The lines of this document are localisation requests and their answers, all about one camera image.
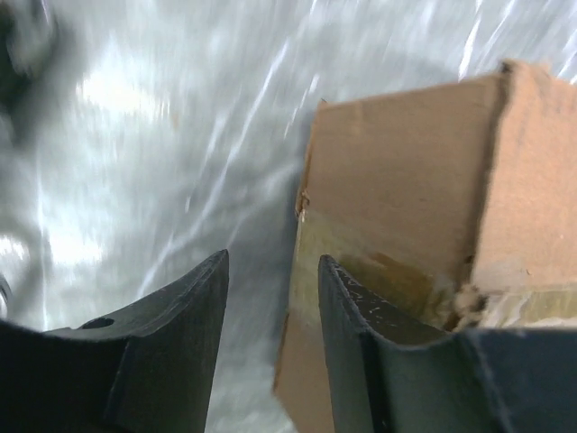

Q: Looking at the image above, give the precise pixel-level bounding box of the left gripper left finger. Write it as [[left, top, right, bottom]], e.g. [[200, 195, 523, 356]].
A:
[[1, 250, 229, 432]]

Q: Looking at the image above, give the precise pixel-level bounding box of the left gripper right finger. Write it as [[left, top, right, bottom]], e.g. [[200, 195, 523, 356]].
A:
[[318, 255, 576, 433]]

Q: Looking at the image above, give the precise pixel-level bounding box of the brown cardboard express box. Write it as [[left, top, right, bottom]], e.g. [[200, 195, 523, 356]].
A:
[[273, 60, 576, 432]]

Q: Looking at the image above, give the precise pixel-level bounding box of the black speaker case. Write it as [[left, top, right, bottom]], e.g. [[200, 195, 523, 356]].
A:
[[1, 1, 58, 145]]

